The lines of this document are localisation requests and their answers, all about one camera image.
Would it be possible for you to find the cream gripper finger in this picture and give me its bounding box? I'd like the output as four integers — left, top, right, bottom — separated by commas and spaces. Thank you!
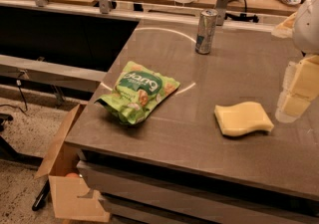
275, 91, 310, 123
283, 55, 319, 101

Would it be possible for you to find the silver redbull can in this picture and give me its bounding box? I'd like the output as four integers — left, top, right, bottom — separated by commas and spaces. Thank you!
195, 9, 217, 55

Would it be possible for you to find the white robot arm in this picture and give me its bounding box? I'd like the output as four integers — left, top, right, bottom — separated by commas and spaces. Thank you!
275, 0, 319, 123

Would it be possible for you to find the yellow wavy sponge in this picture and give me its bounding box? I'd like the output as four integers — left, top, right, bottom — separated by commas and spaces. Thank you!
214, 102, 274, 137

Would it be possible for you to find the green snack chip bag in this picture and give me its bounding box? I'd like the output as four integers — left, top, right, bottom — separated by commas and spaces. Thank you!
97, 61, 180, 125

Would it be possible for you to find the orange ball in box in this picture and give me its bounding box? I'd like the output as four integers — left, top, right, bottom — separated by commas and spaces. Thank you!
65, 172, 80, 178

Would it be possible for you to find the open cardboard box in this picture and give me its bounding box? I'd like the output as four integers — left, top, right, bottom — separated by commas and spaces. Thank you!
35, 105, 111, 223

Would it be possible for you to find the black marker on floor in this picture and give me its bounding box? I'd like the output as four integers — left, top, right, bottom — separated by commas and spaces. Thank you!
32, 181, 50, 211

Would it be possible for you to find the black office chair base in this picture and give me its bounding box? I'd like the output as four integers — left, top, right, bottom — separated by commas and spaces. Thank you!
0, 113, 43, 167

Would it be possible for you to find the black power cable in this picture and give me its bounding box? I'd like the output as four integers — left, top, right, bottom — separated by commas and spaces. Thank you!
224, 0, 260, 24

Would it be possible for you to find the right metal post bracket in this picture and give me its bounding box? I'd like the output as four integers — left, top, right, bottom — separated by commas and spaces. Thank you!
215, 0, 228, 26

